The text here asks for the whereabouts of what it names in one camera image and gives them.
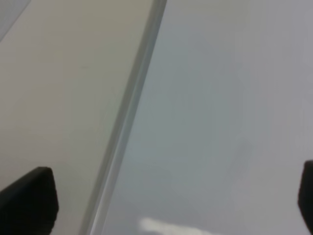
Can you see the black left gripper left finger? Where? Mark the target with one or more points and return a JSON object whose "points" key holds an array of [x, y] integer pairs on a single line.
{"points": [[29, 206]]}

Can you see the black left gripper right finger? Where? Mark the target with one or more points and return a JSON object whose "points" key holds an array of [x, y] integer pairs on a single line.
{"points": [[305, 195]]}

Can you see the white whiteboard with aluminium frame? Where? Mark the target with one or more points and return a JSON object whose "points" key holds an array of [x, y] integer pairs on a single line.
{"points": [[216, 140]]}

